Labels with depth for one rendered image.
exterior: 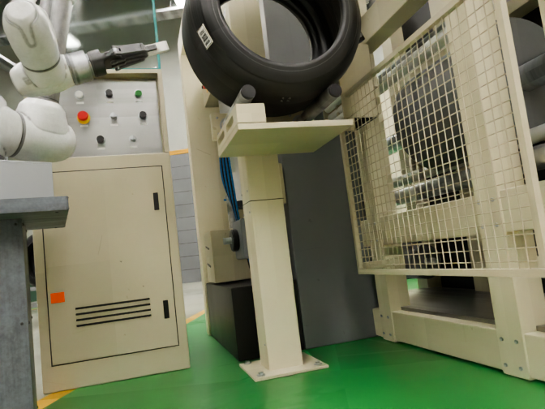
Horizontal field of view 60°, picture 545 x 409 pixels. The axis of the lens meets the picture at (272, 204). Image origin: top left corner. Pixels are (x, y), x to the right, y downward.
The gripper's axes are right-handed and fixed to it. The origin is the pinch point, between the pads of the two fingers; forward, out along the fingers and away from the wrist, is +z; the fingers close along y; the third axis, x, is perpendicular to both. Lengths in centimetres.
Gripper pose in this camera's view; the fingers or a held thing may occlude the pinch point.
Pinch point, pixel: (156, 48)
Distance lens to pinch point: 156.0
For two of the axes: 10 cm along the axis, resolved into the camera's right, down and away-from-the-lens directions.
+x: 3.6, 9.3, -0.3
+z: 8.9, -3.4, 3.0
